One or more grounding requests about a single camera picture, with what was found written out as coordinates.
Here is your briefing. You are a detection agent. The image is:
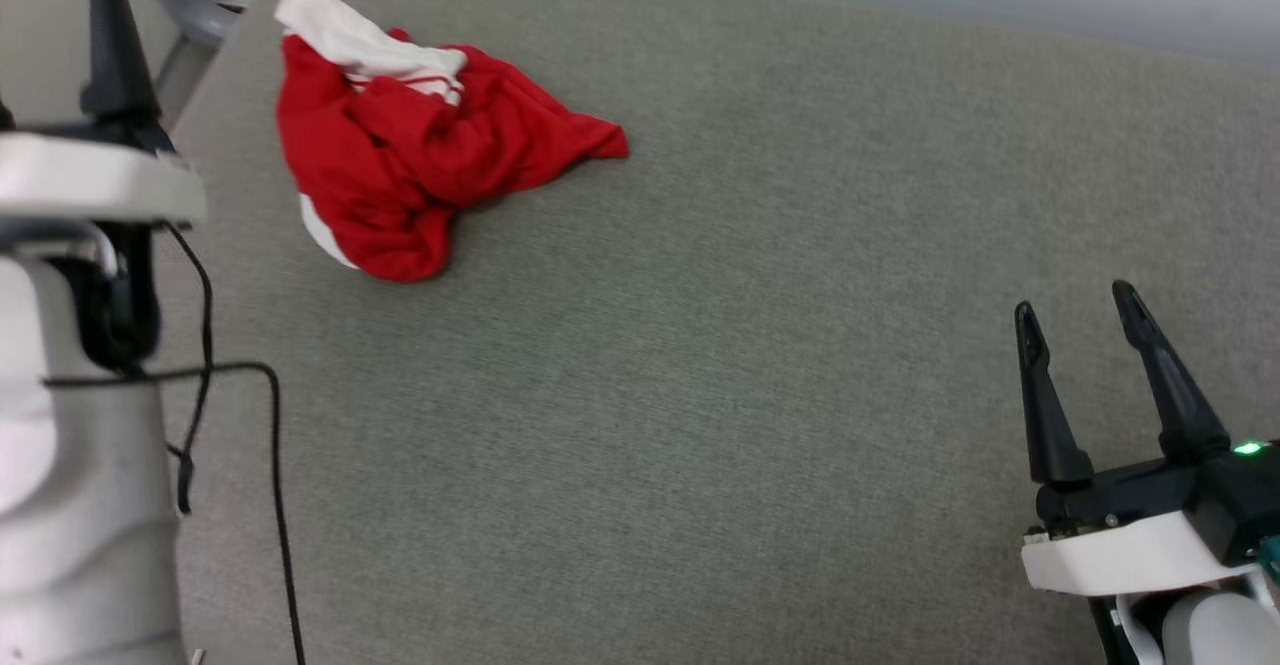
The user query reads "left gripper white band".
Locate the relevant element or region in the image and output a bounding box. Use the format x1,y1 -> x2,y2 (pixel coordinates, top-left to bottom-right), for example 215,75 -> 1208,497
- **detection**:
0,0 -> 209,374

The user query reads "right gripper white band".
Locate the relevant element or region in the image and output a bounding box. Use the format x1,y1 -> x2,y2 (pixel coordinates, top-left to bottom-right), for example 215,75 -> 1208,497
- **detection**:
1013,279 -> 1280,599

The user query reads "red and white jersey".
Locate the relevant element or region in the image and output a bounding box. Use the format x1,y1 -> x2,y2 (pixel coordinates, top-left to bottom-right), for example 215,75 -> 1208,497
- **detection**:
272,0 -> 631,284

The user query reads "grey metal frame bar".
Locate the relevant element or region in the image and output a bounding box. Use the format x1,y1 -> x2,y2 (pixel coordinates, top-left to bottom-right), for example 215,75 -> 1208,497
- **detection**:
118,0 -> 245,128

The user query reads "thin black cable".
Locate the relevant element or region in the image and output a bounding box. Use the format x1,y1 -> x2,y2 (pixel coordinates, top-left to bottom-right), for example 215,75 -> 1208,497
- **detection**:
42,361 -> 309,665
160,223 -> 215,518

